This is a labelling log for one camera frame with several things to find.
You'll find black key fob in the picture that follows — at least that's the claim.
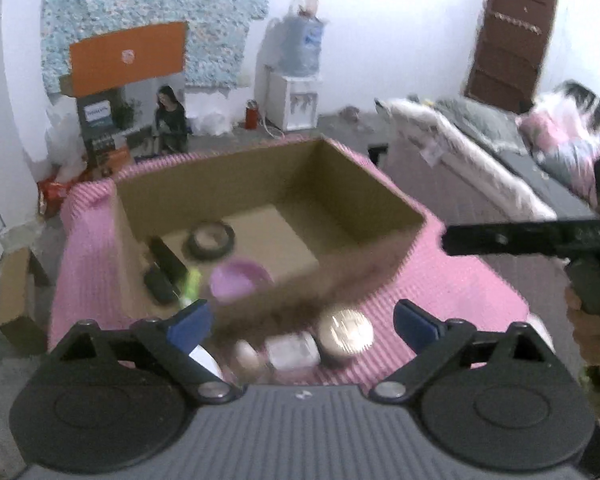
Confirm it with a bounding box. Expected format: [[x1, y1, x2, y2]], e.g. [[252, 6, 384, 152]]
[[144, 267, 179, 305]]

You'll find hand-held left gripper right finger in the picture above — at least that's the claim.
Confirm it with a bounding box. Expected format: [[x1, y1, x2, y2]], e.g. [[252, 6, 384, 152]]
[[370, 299, 557, 403]]

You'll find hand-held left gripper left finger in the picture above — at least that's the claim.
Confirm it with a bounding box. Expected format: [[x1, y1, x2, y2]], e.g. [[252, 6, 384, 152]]
[[47, 299, 239, 404]]

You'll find green dropper bottle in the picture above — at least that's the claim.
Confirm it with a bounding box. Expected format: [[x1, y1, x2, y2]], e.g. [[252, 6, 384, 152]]
[[232, 339, 266, 376]]

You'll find white plastic bag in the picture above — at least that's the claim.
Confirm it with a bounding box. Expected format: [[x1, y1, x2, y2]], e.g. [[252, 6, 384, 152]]
[[187, 112, 231, 136], [45, 105, 89, 182]]

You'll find small cardboard box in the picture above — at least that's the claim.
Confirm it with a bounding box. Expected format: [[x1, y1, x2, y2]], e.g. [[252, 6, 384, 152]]
[[0, 247, 51, 357]]

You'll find grey blanket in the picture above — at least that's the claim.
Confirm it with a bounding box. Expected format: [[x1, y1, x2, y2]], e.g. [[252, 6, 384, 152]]
[[434, 97, 532, 157]]

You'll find brown door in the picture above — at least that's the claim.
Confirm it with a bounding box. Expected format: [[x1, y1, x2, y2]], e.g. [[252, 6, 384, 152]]
[[464, 0, 560, 116]]

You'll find black jar gold lid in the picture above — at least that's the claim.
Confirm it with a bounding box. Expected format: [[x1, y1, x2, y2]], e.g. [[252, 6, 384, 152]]
[[316, 305, 376, 369]]

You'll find grey bed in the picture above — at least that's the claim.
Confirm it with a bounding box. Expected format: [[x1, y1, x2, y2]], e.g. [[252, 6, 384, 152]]
[[380, 95, 600, 241]]

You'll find small plastic bag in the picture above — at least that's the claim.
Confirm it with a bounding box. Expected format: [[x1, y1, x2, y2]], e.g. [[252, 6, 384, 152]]
[[290, 0, 326, 21]]

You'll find orange box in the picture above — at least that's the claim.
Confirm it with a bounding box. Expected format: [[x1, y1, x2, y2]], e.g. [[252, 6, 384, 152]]
[[69, 21, 190, 99]]

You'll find black tape roll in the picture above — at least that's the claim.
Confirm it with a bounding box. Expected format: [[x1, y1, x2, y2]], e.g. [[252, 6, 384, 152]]
[[186, 221, 236, 261]]

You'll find purple collapsible cup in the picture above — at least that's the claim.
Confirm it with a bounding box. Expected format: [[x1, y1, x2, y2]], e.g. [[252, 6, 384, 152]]
[[210, 259, 276, 306]]

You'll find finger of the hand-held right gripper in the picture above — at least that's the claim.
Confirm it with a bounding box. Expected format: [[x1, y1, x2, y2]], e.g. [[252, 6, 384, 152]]
[[442, 218, 599, 260]]

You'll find blue water jug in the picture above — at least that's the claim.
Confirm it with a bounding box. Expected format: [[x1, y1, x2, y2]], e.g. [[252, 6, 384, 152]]
[[277, 12, 326, 76]]

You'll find white water dispenser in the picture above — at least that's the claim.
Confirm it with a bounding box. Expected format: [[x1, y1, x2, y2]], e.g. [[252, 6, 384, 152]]
[[265, 65, 321, 132]]

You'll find brown cardboard box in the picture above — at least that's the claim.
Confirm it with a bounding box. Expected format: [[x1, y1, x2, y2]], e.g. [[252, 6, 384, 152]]
[[111, 136, 428, 347]]

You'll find pink printed pillow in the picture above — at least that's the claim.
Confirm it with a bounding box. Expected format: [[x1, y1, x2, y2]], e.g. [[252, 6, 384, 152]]
[[515, 80, 600, 202]]

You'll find black cylinder tube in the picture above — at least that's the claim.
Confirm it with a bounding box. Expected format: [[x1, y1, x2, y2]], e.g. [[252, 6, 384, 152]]
[[147, 235, 189, 282]]

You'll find green lip balm tube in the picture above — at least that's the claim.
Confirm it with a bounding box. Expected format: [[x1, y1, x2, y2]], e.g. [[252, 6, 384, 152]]
[[177, 267, 203, 309]]

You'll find red checkered tablecloth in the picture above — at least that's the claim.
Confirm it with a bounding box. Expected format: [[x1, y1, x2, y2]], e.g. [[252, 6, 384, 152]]
[[47, 132, 557, 392]]

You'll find red snack packet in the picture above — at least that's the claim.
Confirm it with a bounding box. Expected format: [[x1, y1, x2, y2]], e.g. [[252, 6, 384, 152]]
[[37, 180, 74, 219]]

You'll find person's right hand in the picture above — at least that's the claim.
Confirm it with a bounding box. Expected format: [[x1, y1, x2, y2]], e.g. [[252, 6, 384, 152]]
[[564, 285, 600, 369]]

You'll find white charger plug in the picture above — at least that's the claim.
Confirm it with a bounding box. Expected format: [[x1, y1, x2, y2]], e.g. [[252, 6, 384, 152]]
[[265, 332, 322, 371]]

